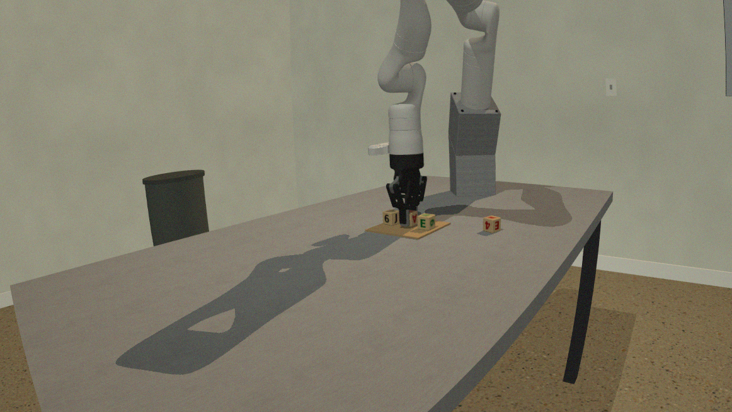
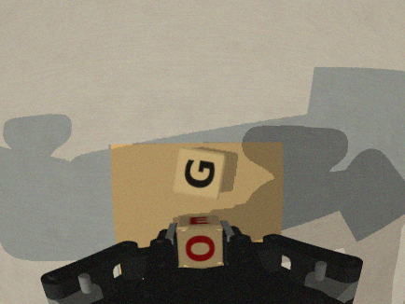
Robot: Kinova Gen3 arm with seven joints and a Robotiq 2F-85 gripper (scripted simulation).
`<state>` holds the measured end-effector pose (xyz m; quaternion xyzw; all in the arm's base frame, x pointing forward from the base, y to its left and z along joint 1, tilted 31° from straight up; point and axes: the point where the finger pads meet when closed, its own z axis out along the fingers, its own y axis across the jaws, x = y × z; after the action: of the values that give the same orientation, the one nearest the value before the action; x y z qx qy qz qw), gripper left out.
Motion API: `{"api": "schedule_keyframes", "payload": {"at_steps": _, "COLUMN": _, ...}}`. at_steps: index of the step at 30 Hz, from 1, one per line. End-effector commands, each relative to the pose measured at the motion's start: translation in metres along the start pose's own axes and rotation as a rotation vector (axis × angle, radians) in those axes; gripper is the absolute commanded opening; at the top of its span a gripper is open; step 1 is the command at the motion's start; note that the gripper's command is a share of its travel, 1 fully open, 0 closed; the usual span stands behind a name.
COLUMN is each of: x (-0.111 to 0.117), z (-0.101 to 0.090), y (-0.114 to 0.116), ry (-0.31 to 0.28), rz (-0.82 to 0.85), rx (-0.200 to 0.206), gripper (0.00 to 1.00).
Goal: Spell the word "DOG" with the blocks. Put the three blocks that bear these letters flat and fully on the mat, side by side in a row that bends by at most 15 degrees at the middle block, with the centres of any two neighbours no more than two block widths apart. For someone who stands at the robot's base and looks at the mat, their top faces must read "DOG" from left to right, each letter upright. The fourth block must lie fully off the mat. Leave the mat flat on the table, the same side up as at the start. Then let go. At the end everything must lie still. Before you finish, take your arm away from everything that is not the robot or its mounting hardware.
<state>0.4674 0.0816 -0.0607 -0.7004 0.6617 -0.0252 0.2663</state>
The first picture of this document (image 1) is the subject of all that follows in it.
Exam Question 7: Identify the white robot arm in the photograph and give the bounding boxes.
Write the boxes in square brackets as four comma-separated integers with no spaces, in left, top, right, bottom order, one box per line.
[368,0,500,155]

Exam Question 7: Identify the tan wooden letter block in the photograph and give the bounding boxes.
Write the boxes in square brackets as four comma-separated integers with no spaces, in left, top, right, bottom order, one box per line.
[483,215,501,233]
[417,214,435,231]
[409,210,418,227]
[382,209,399,226]

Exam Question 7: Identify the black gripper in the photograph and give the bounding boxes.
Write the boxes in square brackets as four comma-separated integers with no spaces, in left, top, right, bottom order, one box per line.
[386,153,427,227]

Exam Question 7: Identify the tan flat mat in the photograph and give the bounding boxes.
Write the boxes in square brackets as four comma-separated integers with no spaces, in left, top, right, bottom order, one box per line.
[365,221,450,239]

